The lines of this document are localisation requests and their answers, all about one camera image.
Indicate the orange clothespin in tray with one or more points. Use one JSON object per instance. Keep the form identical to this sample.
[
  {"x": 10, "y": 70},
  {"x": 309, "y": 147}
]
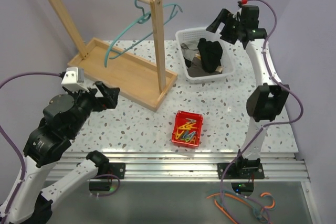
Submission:
[{"x": 193, "y": 140}]

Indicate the wooden clothes rack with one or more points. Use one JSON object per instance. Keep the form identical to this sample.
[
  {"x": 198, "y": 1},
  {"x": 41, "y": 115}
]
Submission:
[{"x": 141, "y": 81}]

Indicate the aluminium mounting rail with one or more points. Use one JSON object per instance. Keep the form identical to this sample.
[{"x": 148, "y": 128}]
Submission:
[{"x": 201, "y": 166}]

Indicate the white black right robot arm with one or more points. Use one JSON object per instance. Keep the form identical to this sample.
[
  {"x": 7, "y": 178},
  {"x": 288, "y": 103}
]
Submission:
[{"x": 266, "y": 101}]

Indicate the wooden block in basket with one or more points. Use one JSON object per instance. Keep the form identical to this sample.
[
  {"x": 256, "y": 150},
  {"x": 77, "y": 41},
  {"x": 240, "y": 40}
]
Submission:
[{"x": 218, "y": 69}]

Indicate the teal plastic clothes hanger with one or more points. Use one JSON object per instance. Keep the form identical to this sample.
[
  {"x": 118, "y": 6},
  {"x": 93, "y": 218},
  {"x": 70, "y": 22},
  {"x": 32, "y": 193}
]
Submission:
[{"x": 139, "y": 24}]

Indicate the grey clothes in basket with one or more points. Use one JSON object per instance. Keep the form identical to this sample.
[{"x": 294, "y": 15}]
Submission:
[{"x": 193, "y": 63}]

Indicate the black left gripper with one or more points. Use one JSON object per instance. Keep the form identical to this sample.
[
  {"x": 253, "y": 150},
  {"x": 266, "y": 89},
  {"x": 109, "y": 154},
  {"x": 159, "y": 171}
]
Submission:
[{"x": 110, "y": 94}]

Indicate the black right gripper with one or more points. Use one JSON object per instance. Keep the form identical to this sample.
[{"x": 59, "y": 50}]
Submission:
[{"x": 224, "y": 16}]

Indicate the yellow clothespin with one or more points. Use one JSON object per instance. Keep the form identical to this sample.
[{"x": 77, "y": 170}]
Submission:
[
  {"x": 187, "y": 127},
  {"x": 178, "y": 134}
]

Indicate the red plastic tray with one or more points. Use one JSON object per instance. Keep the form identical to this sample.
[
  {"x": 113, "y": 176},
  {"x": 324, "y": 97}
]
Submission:
[{"x": 180, "y": 119}]

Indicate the beige clothespin in tray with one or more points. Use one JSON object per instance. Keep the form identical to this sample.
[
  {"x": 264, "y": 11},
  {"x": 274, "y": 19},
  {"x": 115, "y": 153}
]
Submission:
[{"x": 190, "y": 121}]

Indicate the white plastic basket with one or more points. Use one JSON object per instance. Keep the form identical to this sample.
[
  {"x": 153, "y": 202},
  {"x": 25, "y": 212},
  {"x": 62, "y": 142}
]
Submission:
[{"x": 195, "y": 34}]

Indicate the teal clothespin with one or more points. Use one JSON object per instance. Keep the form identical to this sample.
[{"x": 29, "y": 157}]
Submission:
[{"x": 188, "y": 136}]

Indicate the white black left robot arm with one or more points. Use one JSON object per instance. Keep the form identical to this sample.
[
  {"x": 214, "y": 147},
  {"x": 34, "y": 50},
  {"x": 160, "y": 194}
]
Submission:
[{"x": 29, "y": 201}]

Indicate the yellow clothespin in tray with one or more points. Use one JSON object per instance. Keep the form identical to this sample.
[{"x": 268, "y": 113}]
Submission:
[{"x": 187, "y": 127}]

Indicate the black underwear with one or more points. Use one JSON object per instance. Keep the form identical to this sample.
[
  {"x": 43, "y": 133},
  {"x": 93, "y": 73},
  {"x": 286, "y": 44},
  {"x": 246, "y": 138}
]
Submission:
[{"x": 211, "y": 53}]

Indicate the teal hanger on floor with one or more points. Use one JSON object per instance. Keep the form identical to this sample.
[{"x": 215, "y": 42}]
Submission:
[{"x": 260, "y": 212}]

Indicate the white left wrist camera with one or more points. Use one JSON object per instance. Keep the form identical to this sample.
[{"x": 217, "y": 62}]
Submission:
[{"x": 74, "y": 80}]

